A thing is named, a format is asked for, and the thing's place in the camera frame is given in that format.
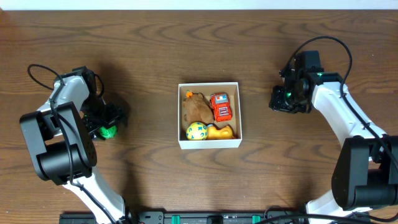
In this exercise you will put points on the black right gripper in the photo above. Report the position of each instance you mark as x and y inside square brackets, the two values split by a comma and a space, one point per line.
[277, 104]

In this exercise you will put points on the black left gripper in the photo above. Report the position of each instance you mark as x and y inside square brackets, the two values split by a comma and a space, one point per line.
[109, 115]

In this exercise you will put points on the green round toy disc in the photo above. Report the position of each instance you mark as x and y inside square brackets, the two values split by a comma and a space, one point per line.
[108, 133]

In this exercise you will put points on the white cardboard box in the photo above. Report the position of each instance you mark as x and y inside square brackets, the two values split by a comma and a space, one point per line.
[207, 89]

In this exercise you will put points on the red toy truck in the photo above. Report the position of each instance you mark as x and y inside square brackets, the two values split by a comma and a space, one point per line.
[220, 104]

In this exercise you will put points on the orange duck toy blue cap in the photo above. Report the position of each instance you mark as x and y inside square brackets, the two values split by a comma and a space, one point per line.
[219, 134]

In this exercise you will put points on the brown plush bear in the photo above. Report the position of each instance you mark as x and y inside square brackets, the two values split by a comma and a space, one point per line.
[197, 109]

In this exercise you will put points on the yellow ball with blue letters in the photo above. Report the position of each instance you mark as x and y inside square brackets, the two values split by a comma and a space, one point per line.
[197, 131]

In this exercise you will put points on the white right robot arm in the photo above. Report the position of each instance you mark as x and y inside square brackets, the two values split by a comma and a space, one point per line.
[365, 176]

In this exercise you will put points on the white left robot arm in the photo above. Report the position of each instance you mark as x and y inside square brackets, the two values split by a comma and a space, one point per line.
[59, 136]

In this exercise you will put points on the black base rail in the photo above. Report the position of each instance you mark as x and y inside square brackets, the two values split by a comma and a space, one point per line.
[160, 217]

